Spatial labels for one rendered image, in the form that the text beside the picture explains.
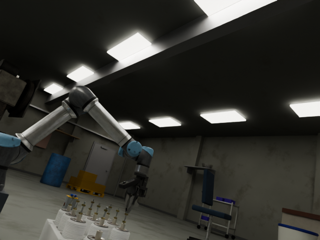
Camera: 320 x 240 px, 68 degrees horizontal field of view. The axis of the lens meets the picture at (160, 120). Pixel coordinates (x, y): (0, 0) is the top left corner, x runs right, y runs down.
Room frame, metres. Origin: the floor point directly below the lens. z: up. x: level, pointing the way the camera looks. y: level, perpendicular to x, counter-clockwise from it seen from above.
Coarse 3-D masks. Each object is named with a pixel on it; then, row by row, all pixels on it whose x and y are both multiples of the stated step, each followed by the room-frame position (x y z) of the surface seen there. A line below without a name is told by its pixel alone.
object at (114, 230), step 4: (112, 232) 1.32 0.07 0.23; (116, 232) 1.30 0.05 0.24; (120, 232) 1.30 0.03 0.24; (124, 232) 1.31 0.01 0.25; (128, 232) 1.33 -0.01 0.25; (112, 236) 1.31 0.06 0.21; (116, 236) 1.30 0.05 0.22; (120, 236) 1.30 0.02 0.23; (124, 236) 1.30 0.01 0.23; (128, 236) 1.33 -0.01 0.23
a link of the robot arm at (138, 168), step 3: (138, 165) 1.33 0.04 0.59; (141, 165) 1.32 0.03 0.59; (135, 168) 1.35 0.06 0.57; (138, 168) 1.32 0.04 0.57; (141, 168) 1.32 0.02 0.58; (144, 168) 1.32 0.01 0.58; (147, 168) 1.33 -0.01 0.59; (135, 171) 1.35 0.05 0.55; (138, 171) 1.32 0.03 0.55; (141, 171) 1.32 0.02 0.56; (144, 171) 1.32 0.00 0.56; (147, 171) 1.34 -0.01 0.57; (144, 174) 1.33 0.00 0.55
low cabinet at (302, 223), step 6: (282, 210) 4.16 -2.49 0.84; (288, 210) 4.09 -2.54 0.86; (294, 210) 4.01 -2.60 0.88; (282, 216) 4.20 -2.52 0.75; (288, 216) 4.13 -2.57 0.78; (294, 216) 4.05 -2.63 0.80; (300, 216) 3.98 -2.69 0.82; (306, 216) 3.87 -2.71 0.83; (312, 216) 3.80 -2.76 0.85; (318, 216) 3.74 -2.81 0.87; (282, 222) 4.19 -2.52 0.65; (288, 222) 4.12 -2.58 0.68; (294, 222) 4.04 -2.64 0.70; (300, 222) 3.97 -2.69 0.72; (306, 222) 3.90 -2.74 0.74; (312, 222) 3.84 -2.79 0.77; (318, 222) 3.77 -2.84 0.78; (300, 228) 3.97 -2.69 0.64; (306, 228) 3.90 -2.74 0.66; (312, 228) 3.83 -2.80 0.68; (318, 228) 3.77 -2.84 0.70
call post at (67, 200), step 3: (66, 198) 1.60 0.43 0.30; (69, 198) 1.57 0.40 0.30; (66, 201) 1.58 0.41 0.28; (69, 201) 1.57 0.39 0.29; (72, 201) 1.58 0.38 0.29; (75, 201) 1.59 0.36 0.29; (66, 204) 1.57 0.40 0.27; (72, 204) 1.59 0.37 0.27; (75, 204) 1.59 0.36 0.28; (63, 207) 1.59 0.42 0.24; (66, 207) 1.57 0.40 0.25; (72, 207) 1.59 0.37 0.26
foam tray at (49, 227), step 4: (48, 220) 1.43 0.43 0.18; (52, 220) 1.46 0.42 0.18; (48, 224) 1.39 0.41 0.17; (52, 224) 1.37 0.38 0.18; (44, 228) 1.44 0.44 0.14; (48, 228) 1.36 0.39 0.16; (52, 228) 1.29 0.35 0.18; (56, 228) 1.31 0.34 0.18; (44, 232) 1.40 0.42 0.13; (48, 232) 1.33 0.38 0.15; (52, 232) 1.25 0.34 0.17; (56, 232) 1.22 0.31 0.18; (60, 232) 1.26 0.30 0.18; (40, 236) 1.45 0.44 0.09; (44, 236) 1.37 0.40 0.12; (48, 236) 1.30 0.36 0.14; (52, 236) 1.23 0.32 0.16; (56, 236) 1.17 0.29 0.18; (60, 236) 1.18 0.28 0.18; (84, 236) 1.31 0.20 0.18
